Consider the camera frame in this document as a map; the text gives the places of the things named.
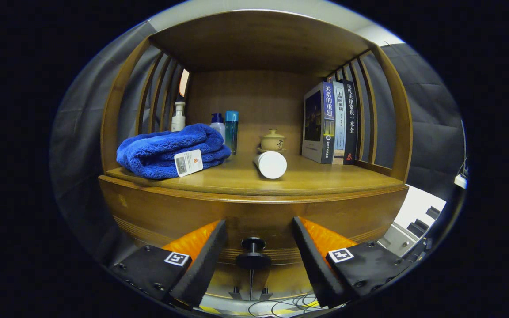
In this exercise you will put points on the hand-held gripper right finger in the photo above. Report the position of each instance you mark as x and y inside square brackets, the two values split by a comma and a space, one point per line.
[316, 265]

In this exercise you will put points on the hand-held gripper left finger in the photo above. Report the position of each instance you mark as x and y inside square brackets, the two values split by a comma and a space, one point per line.
[206, 265]

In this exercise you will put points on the wooden drawer with black knob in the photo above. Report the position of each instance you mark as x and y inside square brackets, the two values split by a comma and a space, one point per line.
[259, 216]

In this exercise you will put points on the white tube with green end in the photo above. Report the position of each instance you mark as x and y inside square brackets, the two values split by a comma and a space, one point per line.
[272, 164]

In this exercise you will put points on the wooden countertop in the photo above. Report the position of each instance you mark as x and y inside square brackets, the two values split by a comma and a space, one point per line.
[325, 176]

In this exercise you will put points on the wooden cabinet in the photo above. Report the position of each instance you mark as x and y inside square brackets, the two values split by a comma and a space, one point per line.
[259, 39]

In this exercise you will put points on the white table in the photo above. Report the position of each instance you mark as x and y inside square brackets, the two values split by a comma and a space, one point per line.
[418, 203]

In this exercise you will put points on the beige saucer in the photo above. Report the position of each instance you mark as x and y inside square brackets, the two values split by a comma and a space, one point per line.
[282, 150]

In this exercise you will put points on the blue towel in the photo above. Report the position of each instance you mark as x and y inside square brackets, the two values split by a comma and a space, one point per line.
[157, 150]

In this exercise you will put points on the beige lidded tea cup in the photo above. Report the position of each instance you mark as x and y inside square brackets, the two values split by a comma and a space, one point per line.
[273, 142]

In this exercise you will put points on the clear teal bottle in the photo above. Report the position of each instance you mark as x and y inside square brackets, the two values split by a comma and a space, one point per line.
[231, 132]

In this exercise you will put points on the white bottle with blue cap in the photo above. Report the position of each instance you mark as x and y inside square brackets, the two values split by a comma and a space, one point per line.
[218, 128]

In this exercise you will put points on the grey book with blue spine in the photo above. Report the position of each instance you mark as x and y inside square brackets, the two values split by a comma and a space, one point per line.
[327, 119]

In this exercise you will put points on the white pump bottle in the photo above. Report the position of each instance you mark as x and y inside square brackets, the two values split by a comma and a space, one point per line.
[178, 121]

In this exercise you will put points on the white ledge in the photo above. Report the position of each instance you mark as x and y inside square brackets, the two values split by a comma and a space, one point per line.
[460, 181]

